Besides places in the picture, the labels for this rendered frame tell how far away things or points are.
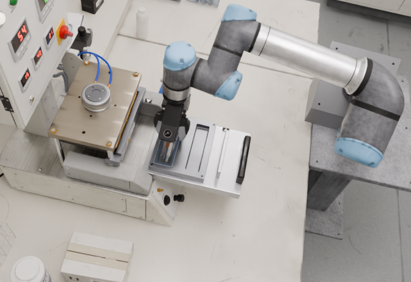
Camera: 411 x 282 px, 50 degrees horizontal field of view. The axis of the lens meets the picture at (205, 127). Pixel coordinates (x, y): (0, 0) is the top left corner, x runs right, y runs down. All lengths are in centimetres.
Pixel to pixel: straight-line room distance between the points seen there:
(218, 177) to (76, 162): 41
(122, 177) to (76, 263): 28
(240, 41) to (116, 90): 43
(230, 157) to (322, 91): 52
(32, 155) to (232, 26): 73
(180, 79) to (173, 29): 94
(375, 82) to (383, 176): 73
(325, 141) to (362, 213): 89
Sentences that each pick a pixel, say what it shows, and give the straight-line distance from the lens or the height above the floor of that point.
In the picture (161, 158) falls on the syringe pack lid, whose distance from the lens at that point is 129.
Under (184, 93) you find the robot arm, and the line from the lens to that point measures 113.
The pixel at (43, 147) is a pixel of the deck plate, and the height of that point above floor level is 93.
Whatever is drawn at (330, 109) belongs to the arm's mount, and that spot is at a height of 85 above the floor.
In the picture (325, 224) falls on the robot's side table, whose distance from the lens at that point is 245.
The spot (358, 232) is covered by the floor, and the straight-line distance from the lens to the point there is 252.
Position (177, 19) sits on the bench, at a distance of 204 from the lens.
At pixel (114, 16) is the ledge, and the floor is 79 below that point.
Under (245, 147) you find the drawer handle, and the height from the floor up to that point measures 101.
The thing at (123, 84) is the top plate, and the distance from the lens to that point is 131.
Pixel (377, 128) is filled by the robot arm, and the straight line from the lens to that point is 111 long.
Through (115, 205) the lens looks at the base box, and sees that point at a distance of 143.
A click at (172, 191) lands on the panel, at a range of 146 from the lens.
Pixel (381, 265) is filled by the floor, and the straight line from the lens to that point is 251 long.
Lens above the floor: 213
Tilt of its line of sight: 56 degrees down
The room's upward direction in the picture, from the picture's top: 12 degrees clockwise
